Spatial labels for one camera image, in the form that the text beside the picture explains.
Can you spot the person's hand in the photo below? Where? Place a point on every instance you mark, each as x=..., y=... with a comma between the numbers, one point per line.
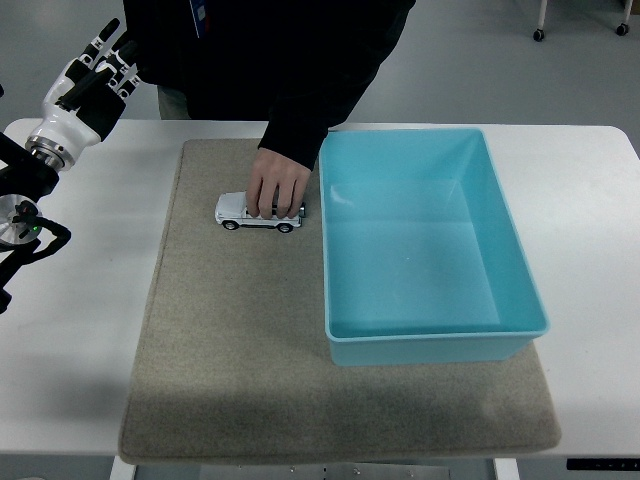
x=277, y=180

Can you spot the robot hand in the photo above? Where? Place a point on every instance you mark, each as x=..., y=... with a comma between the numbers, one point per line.
x=65, y=117

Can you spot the white toy car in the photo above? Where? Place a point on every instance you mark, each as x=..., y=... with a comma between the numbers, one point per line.
x=231, y=210

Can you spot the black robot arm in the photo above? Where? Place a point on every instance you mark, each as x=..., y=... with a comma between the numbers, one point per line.
x=20, y=170

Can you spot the blue plastic box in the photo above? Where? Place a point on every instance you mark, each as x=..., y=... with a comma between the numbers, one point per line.
x=415, y=260

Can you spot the person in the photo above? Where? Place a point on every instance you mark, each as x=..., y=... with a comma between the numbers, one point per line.
x=275, y=55

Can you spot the beige felt mat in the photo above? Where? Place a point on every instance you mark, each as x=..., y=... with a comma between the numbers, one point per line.
x=235, y=325

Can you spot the black caster wheel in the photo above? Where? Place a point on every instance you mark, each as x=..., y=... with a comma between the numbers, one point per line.
x=622, y=29
x=539, y=35

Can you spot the white cart leg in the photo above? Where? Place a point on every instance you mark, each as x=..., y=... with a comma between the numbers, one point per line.
x=542, y=14
x=627, y=11

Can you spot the white table leg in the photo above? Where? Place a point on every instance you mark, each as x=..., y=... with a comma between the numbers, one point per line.
x=122, y=470
x=506, y=470

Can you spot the black table control panel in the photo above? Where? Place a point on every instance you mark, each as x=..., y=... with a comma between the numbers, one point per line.
x=602, y=464

